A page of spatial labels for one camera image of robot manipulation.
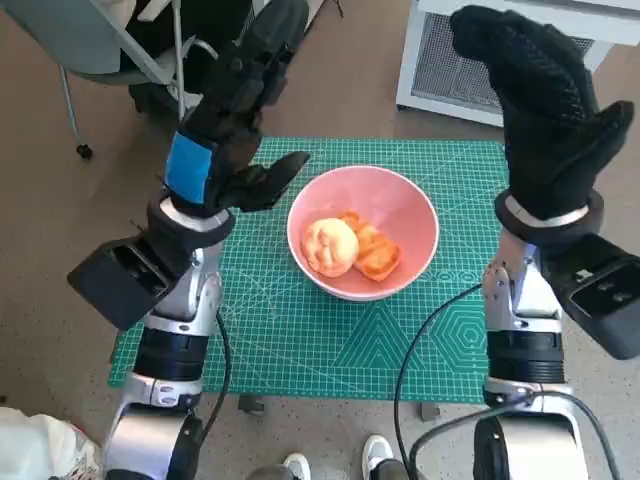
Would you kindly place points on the green cutting mat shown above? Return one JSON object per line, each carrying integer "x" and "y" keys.
{"x": 280, "y": 340}

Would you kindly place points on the pink bowl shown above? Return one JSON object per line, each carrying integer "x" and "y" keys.
{"x": 400, "y": 210}

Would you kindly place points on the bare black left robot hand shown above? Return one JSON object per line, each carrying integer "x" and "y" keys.
{"x": 225, "y": 135}

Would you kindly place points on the white plastic bag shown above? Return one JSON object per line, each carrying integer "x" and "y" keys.
{"x": 45, "y": 445}

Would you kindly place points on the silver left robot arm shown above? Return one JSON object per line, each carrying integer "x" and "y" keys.
{"x": 170, "y": 350}

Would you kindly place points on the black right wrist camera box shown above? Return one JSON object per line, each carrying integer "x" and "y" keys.
{"x": 600, "y": 305}

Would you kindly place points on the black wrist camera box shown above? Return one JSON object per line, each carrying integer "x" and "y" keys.
{"x": 120, "y": 285}
{"x": 600, "y": 305}

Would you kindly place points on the metal table foot bracket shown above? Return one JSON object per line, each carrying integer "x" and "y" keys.
{"x": 429, "y": 411}
{"x": 251, "y": 403}

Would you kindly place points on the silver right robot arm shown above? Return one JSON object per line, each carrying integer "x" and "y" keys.
{"x": 525, "y": 355}

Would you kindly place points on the grey chair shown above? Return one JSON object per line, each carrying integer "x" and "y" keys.
{"x": 75, "y": 40}

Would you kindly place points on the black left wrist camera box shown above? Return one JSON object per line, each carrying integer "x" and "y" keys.
{"x": 120, "y": 285}

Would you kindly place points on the large white mesh cabinet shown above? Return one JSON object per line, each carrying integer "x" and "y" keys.
{"x": 440, "y": 65}

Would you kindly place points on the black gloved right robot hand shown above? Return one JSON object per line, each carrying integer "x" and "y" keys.
{"x": 545, "y": 140}

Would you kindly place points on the round toy bread bun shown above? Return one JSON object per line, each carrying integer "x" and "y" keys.
{"x": 330, "y": 245}

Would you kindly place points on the long orange toy bread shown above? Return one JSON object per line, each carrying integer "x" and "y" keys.
{"x": 380, "y": 255}

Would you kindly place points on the person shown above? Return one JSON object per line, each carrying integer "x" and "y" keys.
{"x": 376, "y": 450}
{"x": 145, "y": 40}

